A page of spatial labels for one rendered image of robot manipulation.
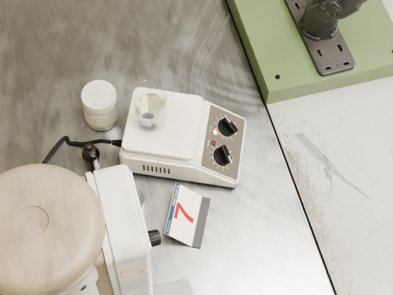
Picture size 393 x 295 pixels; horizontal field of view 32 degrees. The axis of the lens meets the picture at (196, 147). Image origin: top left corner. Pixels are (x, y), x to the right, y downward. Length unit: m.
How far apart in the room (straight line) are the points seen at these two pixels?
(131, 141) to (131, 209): 0.61
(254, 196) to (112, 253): 0.69
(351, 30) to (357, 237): 0.39
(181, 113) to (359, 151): 0.33
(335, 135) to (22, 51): 0.60
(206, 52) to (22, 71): 0.34
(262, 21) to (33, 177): 0.86
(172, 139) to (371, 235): 0.37
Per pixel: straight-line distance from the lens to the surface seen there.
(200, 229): 1.15
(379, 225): 1.21
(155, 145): 1.12
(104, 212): 0.52
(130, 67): 1.30
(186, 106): 1.15
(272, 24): 1.32
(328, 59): 1.28
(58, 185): 0.52
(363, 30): 1.34
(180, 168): 1.13
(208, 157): 1.14
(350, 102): 1.30
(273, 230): 1.17
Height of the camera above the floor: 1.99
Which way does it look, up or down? 63 degrees down
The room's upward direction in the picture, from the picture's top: 5 degrees clockwise
